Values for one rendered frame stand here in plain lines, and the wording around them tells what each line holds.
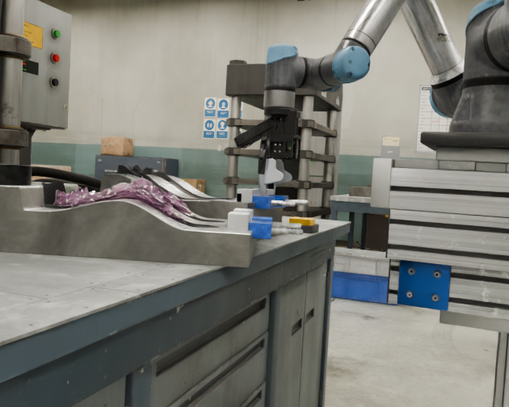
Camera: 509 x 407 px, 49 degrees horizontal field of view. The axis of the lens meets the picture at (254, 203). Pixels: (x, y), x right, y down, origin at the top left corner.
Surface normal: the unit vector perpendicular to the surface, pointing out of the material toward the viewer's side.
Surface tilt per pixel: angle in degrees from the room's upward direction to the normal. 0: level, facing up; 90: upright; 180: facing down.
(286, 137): 90
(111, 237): 90
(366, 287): 91
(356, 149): 90
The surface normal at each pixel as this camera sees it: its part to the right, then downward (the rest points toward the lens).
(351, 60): 0.37, 0.07
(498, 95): -0.33, -0.27
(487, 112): -0.52, -0.29
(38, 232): -0.05, 0.05
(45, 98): 0.94, 0.07
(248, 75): -0.34, 0.03
